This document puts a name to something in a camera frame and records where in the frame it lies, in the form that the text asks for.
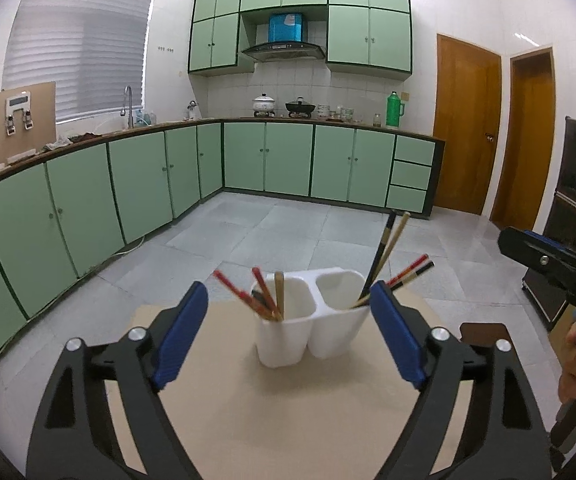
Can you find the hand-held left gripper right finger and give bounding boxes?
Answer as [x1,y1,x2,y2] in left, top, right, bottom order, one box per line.
[369,280,552,480]

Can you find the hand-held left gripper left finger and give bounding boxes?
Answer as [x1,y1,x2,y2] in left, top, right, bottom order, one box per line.
[27,281,209,480]

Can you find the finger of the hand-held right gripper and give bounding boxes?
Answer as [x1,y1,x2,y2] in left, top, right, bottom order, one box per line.
[498,227,576,289]
[522,229,576,267]

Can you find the bundle of mixed chopsticks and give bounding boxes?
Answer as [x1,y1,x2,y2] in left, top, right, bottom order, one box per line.
[350,260,436,310]

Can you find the black chopstick gold band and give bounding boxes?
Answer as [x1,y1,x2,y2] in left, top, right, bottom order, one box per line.
[360,209,399,301]

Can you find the white two-compartment utensil holder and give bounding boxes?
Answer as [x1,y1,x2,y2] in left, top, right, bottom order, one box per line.
[250,267,373,369]

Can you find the person's right hand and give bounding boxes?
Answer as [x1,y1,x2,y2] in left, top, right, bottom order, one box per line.
[557,319,576,405]

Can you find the wooden door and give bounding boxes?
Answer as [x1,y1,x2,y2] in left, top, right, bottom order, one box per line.
[490,46,556,234]
[432,33,503,217]

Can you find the green base kitchen cabinets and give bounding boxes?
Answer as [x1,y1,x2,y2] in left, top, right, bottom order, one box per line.
[0,117,446,387]

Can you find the green thermos jug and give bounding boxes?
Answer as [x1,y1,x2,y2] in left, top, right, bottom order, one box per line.
[385,91,407,128]

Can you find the cloth on counter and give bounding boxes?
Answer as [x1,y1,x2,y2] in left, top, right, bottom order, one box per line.
[42,132,104,152]

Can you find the white cooking pot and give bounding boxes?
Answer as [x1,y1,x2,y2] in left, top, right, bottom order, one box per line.
[251,92,275,117]

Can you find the metal sink faucet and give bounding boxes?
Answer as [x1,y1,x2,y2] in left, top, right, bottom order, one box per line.
[120,84,136,130]

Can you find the black wok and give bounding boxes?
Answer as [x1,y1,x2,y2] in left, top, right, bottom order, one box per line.
[285,97,317,117]

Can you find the brown cardboard board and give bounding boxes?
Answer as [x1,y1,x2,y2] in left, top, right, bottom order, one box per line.
[0,81,58,174]

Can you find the white clip device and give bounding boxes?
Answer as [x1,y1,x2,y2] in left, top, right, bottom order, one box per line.
[3,90,34,136]

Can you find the black range hood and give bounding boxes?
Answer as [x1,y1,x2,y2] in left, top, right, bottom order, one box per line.
[240,42,327,64]

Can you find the white window blind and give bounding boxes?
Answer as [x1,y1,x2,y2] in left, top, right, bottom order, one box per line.
[1,0,158,124]

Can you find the green wall cabinets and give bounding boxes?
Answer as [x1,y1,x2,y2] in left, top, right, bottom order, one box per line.
[187,0,414,79]

